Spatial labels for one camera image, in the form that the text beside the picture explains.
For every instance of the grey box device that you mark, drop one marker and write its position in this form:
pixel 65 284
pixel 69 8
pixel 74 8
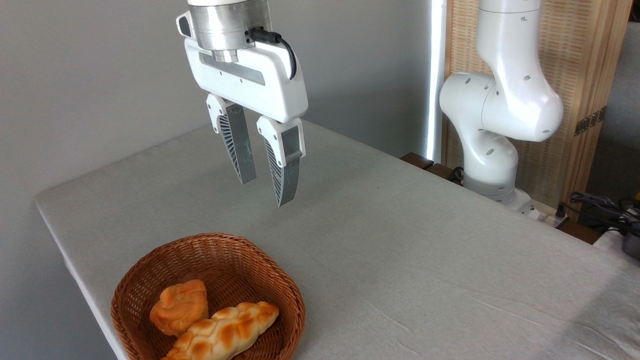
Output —
pixel 632 245

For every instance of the brown wicker basket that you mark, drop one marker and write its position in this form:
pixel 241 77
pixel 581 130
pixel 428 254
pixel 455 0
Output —
pixel 200 255

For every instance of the long braided bread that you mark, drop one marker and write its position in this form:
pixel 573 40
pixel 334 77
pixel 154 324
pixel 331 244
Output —
pixel 225 332

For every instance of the grey tablecloth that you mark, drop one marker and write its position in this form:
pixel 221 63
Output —
pixel 400 250

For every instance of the white vertical light strip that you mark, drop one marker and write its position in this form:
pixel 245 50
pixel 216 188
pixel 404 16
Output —
pixel 436 75

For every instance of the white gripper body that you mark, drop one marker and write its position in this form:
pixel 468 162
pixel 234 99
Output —
pixel 260 92

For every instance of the dark brown wooden block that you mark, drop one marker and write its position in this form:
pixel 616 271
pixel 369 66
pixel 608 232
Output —
pixel 442 172
pixel 417 160

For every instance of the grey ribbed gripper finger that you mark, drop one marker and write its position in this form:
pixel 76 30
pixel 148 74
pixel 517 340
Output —
pixel 237 140
pixel 286 175

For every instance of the round orange bread roll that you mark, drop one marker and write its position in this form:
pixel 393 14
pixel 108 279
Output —
pixel 177 307

